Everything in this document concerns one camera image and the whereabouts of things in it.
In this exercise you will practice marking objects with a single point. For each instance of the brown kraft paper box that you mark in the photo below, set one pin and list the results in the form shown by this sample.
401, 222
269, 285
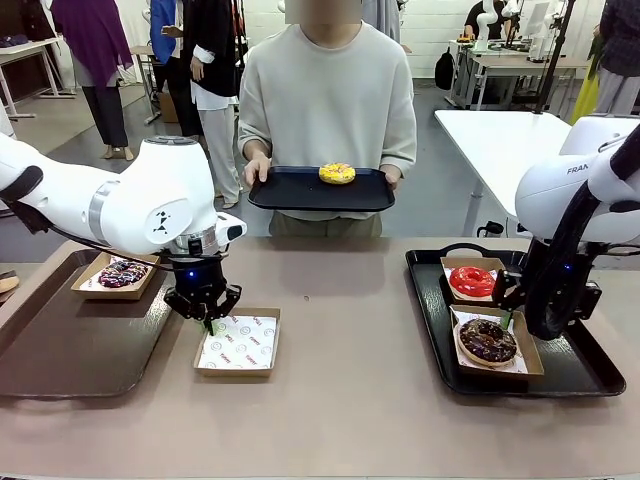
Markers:
235, 375
532, 362
115, 295
447, 290

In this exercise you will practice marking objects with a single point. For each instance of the black plastic serving tray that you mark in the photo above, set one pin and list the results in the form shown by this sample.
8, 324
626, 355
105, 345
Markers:
575, 370

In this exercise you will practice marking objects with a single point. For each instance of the person in grey cardigan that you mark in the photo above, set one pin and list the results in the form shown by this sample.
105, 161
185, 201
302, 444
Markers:
382, 20

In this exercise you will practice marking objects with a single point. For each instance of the red glazed donut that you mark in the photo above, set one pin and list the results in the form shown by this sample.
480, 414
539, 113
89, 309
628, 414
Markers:
462, 284

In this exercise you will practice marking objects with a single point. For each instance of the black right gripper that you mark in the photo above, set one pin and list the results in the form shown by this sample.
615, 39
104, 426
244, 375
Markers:
565, 282

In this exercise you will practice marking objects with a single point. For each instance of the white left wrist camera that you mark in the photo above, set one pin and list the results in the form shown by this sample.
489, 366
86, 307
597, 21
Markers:
232, 231

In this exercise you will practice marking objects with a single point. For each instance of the white workbench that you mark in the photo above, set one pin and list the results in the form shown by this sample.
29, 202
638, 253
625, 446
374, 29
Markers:
520, 62

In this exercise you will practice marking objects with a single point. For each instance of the person's right forearm beige sleeve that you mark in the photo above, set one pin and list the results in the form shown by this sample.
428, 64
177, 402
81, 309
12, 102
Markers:
252, 145

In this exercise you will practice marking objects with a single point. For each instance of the tan and black object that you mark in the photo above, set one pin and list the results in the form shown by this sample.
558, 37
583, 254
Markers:
7, 284

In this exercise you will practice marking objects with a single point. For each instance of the white cylindrical pedestal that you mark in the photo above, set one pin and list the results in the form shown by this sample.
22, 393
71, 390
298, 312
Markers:
5, 122

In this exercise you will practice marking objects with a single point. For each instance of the black backpack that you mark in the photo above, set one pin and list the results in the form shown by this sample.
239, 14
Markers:
445, 70

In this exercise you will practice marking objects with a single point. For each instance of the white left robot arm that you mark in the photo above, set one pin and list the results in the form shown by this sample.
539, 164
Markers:
125, 200

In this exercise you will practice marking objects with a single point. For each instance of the dark navy serving tray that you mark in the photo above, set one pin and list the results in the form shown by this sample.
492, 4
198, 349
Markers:
300, 195

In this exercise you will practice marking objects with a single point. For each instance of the chocolate donut with coloured sprinkles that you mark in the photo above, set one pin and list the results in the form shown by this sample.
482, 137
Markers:
122, 275

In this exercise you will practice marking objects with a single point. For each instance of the white table with dark items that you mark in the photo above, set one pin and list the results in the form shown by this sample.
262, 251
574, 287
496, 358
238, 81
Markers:
25, 50

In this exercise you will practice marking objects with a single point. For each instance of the large white table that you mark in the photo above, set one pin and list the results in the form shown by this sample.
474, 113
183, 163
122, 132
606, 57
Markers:
490, 145

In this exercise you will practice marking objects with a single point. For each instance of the small white robot arm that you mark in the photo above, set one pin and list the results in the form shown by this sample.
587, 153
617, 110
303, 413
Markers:
486, 20

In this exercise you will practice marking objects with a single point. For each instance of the black stand pole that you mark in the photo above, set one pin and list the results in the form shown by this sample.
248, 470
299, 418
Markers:
550, 65

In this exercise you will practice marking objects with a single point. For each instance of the person in black jacket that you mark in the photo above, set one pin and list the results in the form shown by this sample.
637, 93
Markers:
215, 50

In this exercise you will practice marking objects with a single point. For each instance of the yellow bag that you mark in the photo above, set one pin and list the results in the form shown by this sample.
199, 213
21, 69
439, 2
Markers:
586, 102

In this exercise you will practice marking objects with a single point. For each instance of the person in beige sweater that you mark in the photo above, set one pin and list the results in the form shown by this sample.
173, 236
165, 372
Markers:
330, 100

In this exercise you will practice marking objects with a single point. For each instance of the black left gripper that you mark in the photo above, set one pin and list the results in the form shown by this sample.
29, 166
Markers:
197, 280

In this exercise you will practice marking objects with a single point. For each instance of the person's left hand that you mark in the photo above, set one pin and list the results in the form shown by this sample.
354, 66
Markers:
392, 177

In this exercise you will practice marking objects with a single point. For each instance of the person in purple top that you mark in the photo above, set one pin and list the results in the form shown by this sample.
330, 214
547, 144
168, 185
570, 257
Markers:
95, 40

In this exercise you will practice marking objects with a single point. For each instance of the yellow glazed donut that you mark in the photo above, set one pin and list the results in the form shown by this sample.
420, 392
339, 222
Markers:
330, 175

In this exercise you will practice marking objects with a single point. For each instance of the person in blue jacket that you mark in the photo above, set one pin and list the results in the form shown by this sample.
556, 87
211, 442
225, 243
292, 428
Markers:
165, 30

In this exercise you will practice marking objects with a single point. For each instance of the brown plastic serving tray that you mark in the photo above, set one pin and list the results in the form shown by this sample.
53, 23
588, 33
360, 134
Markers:
75, 350

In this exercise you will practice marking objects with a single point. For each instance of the person's right hand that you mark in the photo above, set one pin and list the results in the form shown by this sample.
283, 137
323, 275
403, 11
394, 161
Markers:
256, 170

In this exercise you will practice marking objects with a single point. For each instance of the dark chocolate glazed donut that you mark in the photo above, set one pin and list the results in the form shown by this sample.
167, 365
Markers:
472, 345

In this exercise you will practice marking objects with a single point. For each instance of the person in dark top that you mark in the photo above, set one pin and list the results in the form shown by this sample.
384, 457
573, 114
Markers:
620, 50

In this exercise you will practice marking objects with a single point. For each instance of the cardboard box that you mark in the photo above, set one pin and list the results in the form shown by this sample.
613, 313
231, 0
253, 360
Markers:
169, 107

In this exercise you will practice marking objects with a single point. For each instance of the person's left forearm beige sleeve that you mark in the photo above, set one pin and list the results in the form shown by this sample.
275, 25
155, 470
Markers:
400, 150

